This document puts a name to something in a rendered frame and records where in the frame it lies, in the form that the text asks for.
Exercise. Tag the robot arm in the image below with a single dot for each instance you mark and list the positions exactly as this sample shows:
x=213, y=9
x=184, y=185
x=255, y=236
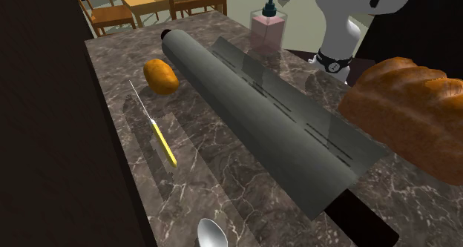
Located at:
x=338, y=29

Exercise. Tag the brown potato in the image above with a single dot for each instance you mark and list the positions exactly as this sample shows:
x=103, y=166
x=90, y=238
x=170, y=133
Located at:
x=161, y=77

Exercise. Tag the pink soap dispenser bottle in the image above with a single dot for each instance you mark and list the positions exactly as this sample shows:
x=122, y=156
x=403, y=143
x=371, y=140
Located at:
x=267, y=29

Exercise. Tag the wooden chair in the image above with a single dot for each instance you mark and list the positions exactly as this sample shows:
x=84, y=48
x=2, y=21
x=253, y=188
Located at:
x=197, y=2
x=108, y=15

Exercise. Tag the silver spoon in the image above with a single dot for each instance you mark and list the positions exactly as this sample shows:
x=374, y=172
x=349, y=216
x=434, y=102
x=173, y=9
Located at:
x=211, y=234

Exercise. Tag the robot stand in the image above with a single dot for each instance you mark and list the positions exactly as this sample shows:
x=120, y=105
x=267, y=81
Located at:
x=362, y=68

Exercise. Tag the wooden dining table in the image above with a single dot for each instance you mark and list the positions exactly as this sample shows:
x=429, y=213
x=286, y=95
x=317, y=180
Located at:
x=148, y=0

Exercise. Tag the brown bread loaf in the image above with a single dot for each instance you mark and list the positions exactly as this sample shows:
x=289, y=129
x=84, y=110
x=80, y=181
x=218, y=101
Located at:
x=408, y=112

